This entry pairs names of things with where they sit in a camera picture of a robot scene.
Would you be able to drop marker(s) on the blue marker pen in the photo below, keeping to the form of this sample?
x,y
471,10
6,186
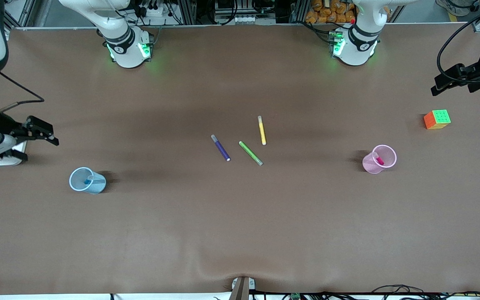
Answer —
x,y
87,181

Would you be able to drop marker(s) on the pink marker pen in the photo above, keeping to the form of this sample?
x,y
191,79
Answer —
x,y
379,160

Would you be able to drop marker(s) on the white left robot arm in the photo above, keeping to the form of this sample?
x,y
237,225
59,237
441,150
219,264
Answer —
x,y
358,46

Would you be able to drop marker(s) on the multicoloured puzzle cube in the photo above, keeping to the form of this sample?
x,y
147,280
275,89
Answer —
x,y
442,118

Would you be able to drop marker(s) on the grey sports shoe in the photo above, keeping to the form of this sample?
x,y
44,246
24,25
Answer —
x,y
448,5

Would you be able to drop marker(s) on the light blue plastic cup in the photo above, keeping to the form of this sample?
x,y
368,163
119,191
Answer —
x,y
96,185

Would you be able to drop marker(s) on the pink plastic cup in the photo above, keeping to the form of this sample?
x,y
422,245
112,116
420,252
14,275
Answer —
x,y
371,164

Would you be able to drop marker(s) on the orange snack bag pile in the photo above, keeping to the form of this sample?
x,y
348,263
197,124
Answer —
x,y
331,10

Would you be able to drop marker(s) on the white power strip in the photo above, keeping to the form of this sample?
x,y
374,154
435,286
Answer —
x,y
154,11
248,19

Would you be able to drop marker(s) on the purple marker pen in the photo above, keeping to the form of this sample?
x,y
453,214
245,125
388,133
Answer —
x,y
221,148

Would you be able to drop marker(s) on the yellow marker pen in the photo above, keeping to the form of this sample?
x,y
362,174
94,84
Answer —
x,y
261,131

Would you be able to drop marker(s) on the green marker pen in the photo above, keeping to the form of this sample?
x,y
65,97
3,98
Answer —
x,y
249,151

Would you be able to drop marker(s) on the brown table cover sheet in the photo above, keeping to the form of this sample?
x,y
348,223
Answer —
x,y
240,216

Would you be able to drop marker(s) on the aluminium frame post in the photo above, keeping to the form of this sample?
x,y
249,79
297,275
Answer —
x,y
299,10
188,10

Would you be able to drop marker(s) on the metal table edge bracket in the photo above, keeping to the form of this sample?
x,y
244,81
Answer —
x,y
242,288

